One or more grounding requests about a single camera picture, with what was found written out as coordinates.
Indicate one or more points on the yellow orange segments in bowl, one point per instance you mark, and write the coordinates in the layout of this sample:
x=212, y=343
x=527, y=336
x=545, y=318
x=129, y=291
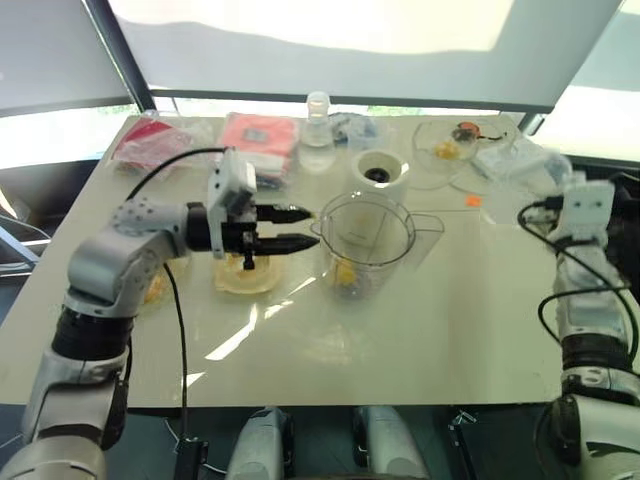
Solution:
x=446, y=149

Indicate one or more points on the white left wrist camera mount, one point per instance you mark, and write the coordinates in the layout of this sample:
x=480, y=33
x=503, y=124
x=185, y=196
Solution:
x=232, y=180

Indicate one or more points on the yellow food container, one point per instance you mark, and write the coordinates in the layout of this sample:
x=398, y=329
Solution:
x=250, y=281

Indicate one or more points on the clear glass bowl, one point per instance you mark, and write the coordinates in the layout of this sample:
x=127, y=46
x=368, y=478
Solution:
x=435, y=165

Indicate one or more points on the black frame beside table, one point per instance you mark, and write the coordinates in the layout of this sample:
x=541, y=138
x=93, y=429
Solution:
x=20, y=235

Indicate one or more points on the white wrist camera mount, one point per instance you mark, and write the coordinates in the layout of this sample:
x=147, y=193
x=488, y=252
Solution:
x=587, y=205
x=232, y=180

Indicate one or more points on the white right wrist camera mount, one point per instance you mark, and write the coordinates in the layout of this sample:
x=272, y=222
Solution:
x=587, y=205

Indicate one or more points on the orange segments in dish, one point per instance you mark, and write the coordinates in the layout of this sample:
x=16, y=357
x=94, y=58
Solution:
x=155, y=290

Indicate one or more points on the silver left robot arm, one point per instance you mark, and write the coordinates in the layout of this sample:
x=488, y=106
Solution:
x=125, y=250

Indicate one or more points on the orange segments in jar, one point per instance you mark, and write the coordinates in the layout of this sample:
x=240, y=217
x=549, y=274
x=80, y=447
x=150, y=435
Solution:
x=346, y=275

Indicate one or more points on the white blender base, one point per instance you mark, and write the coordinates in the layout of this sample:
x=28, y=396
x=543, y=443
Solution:
x=381, y=172

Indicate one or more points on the black object beside table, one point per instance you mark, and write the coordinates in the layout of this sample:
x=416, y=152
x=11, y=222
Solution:
x=625, y=225

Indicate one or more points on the clear bag with blue items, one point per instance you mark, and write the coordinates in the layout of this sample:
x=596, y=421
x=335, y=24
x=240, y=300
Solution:
x=357, y=127

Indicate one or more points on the silver rounded robot leg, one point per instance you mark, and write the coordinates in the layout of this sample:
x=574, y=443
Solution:
x=390, y=442
x=260, y=445

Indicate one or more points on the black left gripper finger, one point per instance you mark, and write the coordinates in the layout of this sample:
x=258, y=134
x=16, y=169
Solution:
x=282, y=214
x=287, y=244

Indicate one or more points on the clear plastic dish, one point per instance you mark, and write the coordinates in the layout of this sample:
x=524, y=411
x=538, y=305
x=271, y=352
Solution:
x=172, y=292

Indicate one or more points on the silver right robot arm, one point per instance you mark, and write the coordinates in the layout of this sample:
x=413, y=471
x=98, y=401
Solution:
x=590, y=310

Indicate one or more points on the red packet in plastic bag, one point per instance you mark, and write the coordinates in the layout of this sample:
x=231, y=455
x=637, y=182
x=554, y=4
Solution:
x=145, y=142

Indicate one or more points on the small orange sticker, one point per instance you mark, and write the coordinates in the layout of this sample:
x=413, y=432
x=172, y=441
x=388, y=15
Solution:
x=473, y=201

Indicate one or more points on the grey window blind bar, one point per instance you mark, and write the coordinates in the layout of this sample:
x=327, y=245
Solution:
x=350, y=100

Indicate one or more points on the clear plastic bottle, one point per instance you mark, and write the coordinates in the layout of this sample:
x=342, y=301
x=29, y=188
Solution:
x=316, y=135

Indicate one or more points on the black bracket under table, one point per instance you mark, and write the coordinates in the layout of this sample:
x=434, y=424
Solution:
x=462, y=440

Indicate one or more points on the white crumpled plastic bag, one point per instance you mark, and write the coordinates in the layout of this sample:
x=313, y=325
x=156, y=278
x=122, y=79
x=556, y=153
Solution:
x=510, y=157

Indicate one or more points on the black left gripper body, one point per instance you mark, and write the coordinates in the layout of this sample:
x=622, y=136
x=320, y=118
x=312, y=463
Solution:
x=239, y=240

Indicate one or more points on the pink packet in plastic wrap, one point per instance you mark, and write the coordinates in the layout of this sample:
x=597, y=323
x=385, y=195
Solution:
x=257, y=137

